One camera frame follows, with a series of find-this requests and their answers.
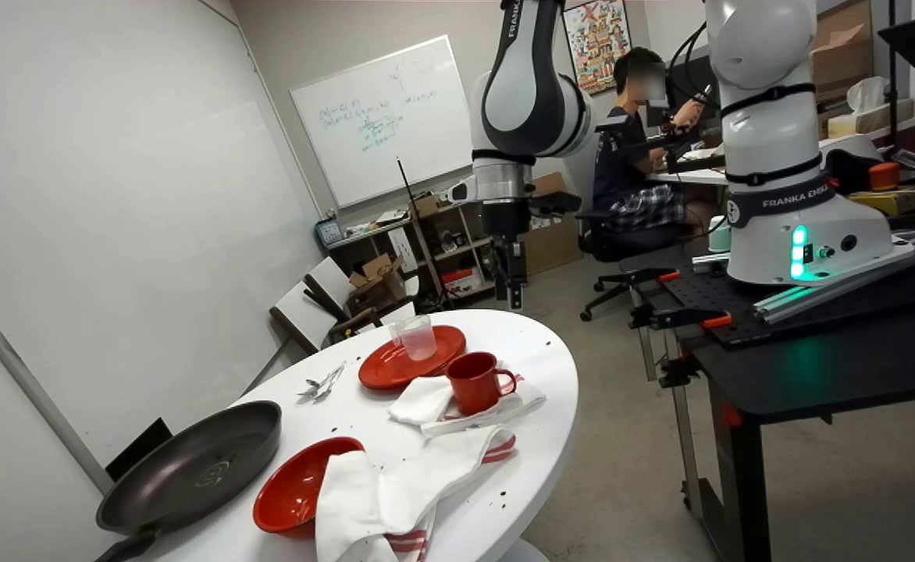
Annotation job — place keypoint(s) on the black swivel office chair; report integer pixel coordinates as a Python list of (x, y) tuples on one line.
[(622, 245)]

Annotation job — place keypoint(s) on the seated person dark hair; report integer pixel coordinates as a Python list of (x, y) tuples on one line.
[(622, 158)]

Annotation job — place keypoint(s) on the black frying pan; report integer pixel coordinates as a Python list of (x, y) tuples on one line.
[(192, 470)]

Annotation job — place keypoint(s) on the red bowl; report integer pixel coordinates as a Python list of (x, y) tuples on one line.
[(288, 494)]

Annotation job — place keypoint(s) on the clear plastic cup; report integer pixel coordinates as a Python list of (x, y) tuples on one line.
[(414, 342)]

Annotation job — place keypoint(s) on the whiteboard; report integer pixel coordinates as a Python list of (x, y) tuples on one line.
[(382, 126)]

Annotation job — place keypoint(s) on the wooden folding chair white seat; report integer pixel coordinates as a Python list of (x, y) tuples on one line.
[(303, 313)]

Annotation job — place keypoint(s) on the red mug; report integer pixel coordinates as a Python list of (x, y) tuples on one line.
[(472, 382)]

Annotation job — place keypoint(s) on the red plate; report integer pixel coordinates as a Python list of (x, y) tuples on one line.
[(382, 370)]

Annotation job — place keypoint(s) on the orange cup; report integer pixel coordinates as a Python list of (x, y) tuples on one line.
[(884, 175)]

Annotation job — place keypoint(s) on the small cardboard box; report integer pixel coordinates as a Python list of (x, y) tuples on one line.
[(380, 279)]

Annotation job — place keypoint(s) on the large white red-striped towel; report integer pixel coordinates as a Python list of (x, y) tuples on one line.
[(393, 502)]

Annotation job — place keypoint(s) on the black box by wall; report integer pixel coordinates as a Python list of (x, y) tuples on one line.
[(137, 451)]

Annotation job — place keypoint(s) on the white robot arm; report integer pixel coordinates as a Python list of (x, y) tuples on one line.
[(780, 126)]

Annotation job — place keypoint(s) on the aluminium rail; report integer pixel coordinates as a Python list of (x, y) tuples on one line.
[(842, 279)]

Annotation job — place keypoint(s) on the black desk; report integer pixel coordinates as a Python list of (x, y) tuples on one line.
[(819, 364)]

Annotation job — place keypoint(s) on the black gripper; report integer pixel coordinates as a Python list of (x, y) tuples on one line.
[(511, 255)]

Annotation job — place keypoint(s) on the colourful wall poster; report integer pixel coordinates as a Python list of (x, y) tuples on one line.
[(596, 42)]

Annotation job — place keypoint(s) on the wooden shelf unit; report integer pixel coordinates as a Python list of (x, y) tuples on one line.
[(457, 245)]

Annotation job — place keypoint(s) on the grey wall conduit strip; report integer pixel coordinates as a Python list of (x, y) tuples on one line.
[(21, 375)]

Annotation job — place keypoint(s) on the large cardboard box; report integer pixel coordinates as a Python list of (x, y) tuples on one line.
[(551, 236)]

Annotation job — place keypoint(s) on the black orange bar clamp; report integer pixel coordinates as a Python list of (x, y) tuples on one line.
[(713, 321), (666, 277)]

